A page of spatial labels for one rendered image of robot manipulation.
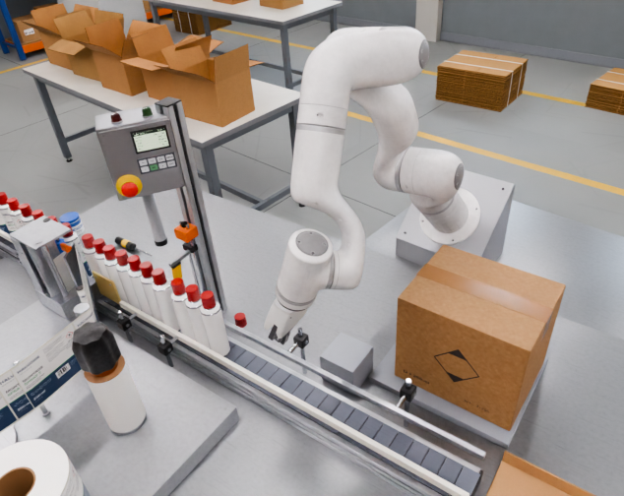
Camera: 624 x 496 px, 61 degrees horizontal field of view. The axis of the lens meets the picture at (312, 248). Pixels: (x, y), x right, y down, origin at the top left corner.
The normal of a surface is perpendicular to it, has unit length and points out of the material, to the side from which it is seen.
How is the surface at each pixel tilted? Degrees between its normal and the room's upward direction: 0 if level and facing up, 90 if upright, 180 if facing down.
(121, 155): 90
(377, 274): 0
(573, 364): 0
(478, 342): 90
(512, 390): 90
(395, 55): 70
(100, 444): 0
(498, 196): 41
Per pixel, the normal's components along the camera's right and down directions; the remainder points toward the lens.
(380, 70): 0.29, 0.56
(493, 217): -0.47, -0.27
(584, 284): -0.07, -0.80
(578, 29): -0.68, 0.47
